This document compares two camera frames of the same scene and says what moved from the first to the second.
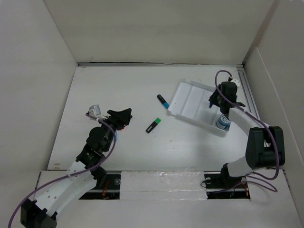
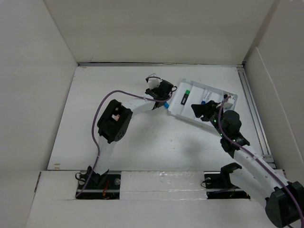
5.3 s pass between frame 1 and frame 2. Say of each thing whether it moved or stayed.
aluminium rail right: stayed
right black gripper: moved
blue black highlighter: stayed
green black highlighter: moved
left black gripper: moved
